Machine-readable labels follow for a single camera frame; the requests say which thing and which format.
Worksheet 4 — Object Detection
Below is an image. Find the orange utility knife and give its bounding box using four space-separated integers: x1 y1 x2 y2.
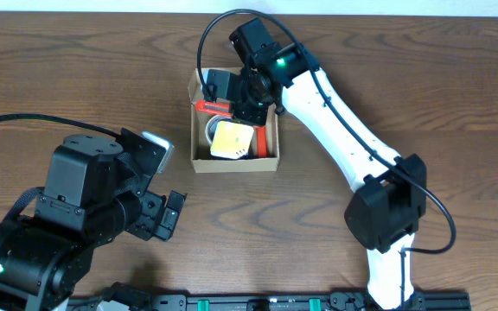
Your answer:
195 99 232 117

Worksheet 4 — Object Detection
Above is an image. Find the brown cardboard box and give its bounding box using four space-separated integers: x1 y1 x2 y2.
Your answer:
188 70 280 173

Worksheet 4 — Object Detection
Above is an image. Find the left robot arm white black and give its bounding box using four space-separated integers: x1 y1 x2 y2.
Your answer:
0 130 186 310

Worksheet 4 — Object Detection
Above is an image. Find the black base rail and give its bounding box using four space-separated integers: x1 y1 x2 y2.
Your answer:
67 282 471 311

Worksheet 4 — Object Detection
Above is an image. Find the white tape roll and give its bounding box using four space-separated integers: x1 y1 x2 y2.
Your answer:
205 115 231 145

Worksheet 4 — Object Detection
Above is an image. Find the yellow sticky note pad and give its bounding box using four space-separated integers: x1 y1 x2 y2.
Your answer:
210 121 254 160

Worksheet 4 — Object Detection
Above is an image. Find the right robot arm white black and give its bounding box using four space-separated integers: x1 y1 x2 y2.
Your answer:
229 18 426 309

